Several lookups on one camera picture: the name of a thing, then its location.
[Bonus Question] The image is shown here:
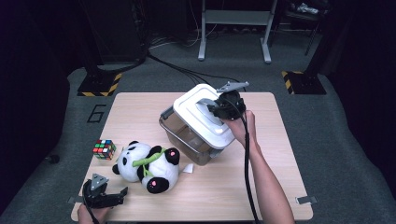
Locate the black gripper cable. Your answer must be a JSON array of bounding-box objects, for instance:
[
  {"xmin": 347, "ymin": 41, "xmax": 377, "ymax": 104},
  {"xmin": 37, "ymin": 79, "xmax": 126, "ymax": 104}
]
[
  {"xmin": 223, "ymin": 97, "xmax": 262, "ymax": 224},
  {"xmin": 81, "ymin": 183, "xmax": 101, "ymax": 224}
]

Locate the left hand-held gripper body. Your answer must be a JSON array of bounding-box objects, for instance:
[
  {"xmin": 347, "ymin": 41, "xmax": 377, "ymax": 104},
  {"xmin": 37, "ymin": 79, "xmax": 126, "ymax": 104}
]
[{"xmin": 82, "ymin": 173, "xmax": 115, "ymax": 209}]

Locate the black floor cable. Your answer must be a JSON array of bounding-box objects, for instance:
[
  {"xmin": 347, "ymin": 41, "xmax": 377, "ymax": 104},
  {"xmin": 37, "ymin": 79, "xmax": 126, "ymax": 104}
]
[
  {"xmin": 148, "ymin": 52, "xmax": 247, "ymax": 92},
  {"xmin": 174, "ymin": 66, "xmax": 206, "ymax": 87}
]

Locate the white metal stand frame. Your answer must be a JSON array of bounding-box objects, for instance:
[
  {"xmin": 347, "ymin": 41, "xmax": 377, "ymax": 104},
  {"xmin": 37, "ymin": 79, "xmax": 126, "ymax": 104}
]
[{"xmin": 197, "ymin": 0, "xmax": 279, "ymax": 64}]

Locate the panda plush toy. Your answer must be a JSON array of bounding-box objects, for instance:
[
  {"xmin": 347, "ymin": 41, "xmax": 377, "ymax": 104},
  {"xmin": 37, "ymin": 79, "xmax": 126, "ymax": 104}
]
[{"xmin": 111, "ymin": 140, "xmax": 194, "ymax": 194}]

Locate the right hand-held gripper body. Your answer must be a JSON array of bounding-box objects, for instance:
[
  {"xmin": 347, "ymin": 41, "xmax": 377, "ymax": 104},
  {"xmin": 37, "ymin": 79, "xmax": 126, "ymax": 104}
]
[{"xmin": 217, "ymin": 81, "xmax": 250, "ymax": 120}]

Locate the dark chair with cloth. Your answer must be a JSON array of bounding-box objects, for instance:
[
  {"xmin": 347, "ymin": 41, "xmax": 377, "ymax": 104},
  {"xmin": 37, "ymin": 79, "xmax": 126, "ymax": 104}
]
[{"xmin": 269, "ymin": 0, "xmax": 332, "ymax": 57}]

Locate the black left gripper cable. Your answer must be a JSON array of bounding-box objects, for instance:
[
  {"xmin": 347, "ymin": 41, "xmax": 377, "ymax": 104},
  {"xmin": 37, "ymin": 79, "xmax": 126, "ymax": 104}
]
[{"xmin": 81, "ymin": 183, "xmax": 101, "ymax": 224}]

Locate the person's right hand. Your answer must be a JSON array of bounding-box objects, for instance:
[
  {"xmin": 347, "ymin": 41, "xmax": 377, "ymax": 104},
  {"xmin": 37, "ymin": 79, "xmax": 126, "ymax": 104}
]
[{"xmin": 222, "ymin": 110, "xmax": 260, "ymax": 152}]

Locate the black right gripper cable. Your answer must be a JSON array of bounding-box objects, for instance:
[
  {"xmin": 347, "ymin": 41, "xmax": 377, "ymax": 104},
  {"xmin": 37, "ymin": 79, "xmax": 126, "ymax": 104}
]
[{"xmin": 223, "ymin": 97, "xmax": 262, "ymax": 224}]

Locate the white lid with grey handle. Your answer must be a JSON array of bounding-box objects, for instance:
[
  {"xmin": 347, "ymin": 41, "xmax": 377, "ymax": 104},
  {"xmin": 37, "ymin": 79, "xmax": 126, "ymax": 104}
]
[{"xmin": 173, "ymin": 83, "xmax": 236, "ymax": 150}]

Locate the person's left hand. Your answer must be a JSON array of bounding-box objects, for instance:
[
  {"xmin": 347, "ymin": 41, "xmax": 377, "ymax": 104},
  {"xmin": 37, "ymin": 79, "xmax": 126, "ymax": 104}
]
[{"xmin": 77, "ymin": 203, "xmax": 112, "ymax": 224}]

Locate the colourful puzzle cube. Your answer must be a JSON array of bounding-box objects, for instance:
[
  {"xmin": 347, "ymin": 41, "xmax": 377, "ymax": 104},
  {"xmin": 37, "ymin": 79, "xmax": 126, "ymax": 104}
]
[{"xmin": 92, "ymin": 139, "xmax": 117, "ymax": 161}]

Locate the clear plastic storage box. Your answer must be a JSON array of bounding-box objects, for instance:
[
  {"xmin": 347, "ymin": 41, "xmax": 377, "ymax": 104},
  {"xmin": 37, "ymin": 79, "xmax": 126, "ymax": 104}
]
[{"xmin": 158, "ymin": 105, "xmax": 225, "ymax": 166}]

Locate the black yellow striped stand base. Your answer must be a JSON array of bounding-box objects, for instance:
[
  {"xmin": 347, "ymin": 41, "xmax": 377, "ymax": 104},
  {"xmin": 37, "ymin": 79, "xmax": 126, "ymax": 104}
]
[
  {"xmin": 77, "ymin": 72, "xmax": 123, "ymax": 97},
  {"xmin": 281, "ymin": 70, "xmax": 327, "ymax": 95}
]

